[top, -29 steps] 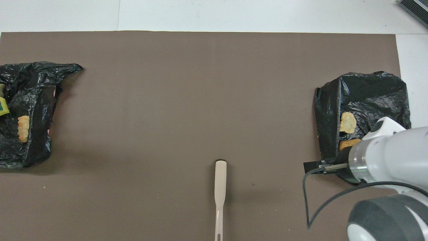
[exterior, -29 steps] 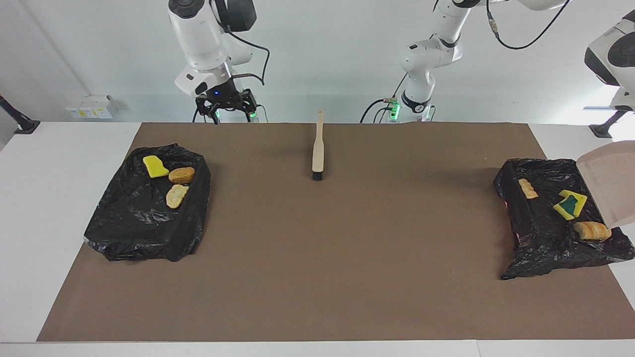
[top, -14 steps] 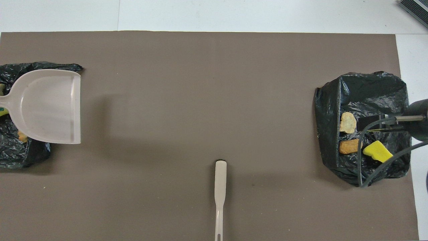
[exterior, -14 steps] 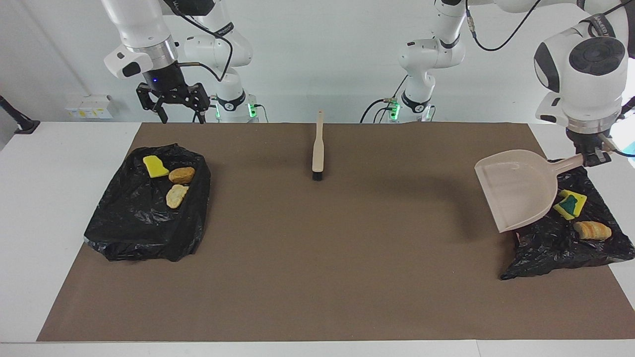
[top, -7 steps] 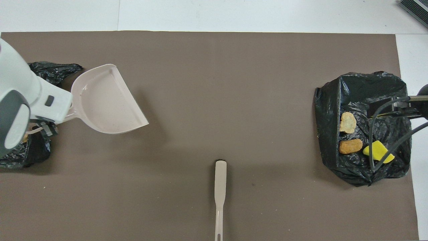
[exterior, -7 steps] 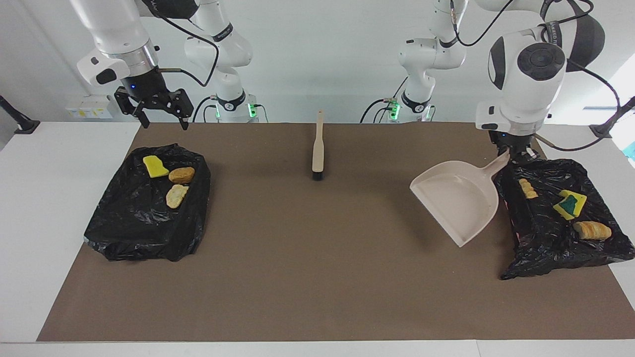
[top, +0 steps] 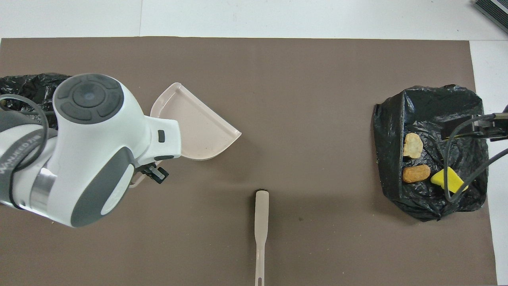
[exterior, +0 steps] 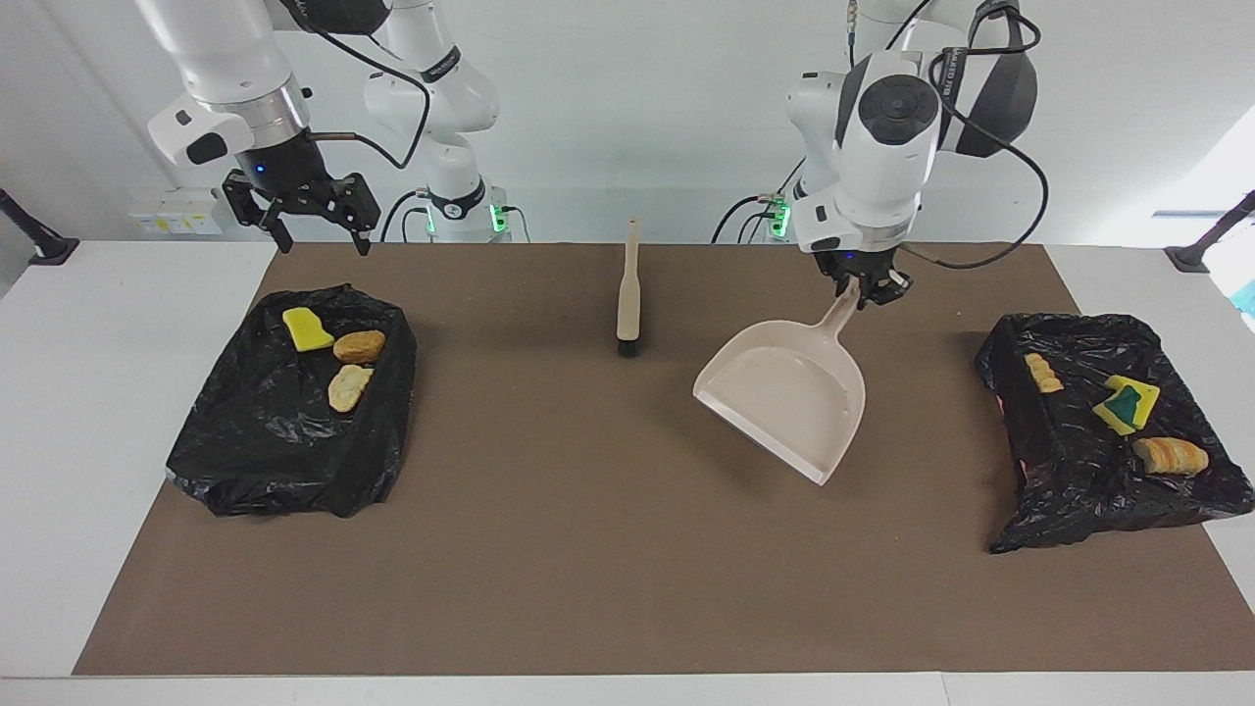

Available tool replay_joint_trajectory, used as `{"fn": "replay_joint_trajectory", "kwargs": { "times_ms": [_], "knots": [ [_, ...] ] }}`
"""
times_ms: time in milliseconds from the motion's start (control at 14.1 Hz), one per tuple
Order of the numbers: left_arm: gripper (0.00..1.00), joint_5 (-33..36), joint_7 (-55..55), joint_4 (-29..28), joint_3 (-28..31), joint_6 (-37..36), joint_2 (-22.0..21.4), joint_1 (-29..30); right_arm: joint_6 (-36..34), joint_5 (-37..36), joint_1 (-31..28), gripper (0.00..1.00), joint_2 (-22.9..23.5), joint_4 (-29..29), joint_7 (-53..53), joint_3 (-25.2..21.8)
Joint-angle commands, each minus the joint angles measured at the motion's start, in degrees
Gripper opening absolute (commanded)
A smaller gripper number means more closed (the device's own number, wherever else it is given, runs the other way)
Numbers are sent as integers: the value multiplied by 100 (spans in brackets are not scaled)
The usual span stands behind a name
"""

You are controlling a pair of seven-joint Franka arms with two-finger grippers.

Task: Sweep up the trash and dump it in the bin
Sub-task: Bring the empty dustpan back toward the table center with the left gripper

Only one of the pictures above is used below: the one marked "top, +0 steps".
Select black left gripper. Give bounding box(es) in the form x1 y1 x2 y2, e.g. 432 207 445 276
136 161 169 184

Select croissant shaped bread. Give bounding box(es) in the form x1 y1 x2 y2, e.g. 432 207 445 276
403 133 424 159

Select brown table mat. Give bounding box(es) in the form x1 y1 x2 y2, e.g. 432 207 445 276
0 37 497 286

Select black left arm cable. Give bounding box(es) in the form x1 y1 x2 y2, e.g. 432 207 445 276
0 94 50 172

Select beige plastic dustpan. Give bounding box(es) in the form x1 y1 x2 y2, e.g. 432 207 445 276
129 82 242 188

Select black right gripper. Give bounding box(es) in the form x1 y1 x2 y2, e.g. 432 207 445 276
441 112 508 142

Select brown bread roll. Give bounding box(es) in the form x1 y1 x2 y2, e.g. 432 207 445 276
402 164 431 184

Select black trash bag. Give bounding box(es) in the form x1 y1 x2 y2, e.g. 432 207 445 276
0 73 73 129
372 84 489 222

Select right black trash bag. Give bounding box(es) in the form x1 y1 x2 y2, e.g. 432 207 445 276
372 84 489 222

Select left black trash bag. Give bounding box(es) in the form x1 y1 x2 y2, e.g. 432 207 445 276
0 73 73 129

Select yellow sponge green backing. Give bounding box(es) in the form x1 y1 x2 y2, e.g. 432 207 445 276
431 166 469 195

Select beige brush black bristles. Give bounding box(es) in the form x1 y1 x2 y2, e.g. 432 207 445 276
255 189 270 286

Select grey ridged object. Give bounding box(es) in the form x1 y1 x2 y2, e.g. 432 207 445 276
472 0 508 34

